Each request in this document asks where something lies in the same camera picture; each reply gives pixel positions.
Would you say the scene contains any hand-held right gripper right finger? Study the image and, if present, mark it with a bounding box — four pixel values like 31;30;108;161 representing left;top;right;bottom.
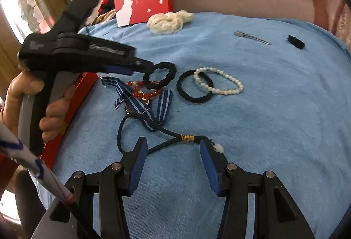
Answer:
200;139;316;239

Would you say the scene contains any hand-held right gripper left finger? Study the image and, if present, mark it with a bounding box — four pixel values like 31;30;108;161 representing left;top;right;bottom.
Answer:
30;137;149;239

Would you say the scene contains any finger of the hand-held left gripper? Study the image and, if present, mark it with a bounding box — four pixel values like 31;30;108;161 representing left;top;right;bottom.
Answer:
74;34;157;76
55;0;109;37

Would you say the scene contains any black cord hair tie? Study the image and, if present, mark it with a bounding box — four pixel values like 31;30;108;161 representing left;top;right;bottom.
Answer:
117;114;226;158

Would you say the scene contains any black scrunchie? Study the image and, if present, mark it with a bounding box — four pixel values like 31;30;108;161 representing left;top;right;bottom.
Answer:
143;62;177;90

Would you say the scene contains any person's left hand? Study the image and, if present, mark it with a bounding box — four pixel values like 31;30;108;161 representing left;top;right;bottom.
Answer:
0;71;76;142

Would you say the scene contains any dark red cloth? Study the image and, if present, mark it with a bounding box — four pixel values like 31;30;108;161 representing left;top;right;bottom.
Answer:
97;0;119;16

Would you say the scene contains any white scrunchie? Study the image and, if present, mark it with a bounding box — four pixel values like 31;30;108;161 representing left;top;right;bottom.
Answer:
146;10;193;35

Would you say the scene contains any red box tray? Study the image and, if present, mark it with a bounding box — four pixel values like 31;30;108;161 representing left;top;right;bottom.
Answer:
41;72;99;170

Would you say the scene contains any blue towel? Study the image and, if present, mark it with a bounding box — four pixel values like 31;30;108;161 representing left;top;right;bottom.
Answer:
29;11;351;239

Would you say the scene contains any silver hair clip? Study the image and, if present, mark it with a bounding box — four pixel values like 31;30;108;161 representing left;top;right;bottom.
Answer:
234;31;273;46

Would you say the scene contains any gold braided cord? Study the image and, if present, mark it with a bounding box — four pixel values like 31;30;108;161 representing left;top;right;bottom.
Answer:
91;9;117;26

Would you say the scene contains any red bead bracelet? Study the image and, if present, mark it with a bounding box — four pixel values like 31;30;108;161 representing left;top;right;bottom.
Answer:
126;80;164;100

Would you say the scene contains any blue striped watch strap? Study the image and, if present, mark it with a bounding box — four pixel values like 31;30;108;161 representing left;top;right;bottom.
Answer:
101;76;174;133

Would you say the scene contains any black elastic hair tie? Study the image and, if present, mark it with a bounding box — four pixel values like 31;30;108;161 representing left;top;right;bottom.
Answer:
177;69;214;105

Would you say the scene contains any white pearl bracelet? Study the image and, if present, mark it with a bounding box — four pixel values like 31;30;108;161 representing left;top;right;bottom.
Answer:
193;67;244;96

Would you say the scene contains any white striped strap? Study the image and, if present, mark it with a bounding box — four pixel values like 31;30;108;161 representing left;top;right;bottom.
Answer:
0;124;78;205

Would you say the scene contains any small black fuzzy hair tie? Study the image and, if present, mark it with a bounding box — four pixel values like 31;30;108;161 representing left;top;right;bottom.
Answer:
287;34;306;50

